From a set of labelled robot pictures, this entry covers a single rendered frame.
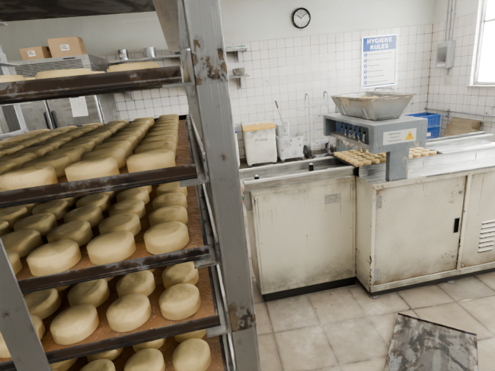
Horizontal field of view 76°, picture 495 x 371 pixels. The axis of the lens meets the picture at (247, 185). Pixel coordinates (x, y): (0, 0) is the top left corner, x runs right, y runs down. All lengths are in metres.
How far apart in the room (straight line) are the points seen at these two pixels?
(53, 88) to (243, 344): 0.33
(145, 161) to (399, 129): 1.76
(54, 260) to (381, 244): 1.99
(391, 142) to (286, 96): 4.21
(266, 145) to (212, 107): 5.08
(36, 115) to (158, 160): 5.23
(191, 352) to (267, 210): 1.59
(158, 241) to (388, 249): 1.98
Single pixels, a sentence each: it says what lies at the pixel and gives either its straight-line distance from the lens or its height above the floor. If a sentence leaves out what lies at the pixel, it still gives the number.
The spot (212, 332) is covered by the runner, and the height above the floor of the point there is 1.22.
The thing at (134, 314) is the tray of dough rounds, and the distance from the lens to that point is 0.42.
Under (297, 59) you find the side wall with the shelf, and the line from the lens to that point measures 6.08.
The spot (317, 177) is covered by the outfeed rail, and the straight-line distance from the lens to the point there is 2.05.
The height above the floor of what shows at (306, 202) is 0.72.
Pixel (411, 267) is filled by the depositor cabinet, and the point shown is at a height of 0.21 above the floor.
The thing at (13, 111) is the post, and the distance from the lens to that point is 0.99.
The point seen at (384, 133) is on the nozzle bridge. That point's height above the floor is 1.13.
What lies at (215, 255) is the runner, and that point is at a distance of 0.36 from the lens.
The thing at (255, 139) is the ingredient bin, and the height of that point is 0.54.
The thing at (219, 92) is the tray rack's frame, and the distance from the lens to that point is 0.30.
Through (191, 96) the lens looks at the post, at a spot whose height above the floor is 1.46.
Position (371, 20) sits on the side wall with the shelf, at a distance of 6.60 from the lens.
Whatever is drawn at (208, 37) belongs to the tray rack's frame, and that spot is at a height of 1.52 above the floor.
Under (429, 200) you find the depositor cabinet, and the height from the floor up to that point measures 0.67.
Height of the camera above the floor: 1.49
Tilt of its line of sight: 18 degrees down
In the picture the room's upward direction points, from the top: 6 degrees counter-clockwise
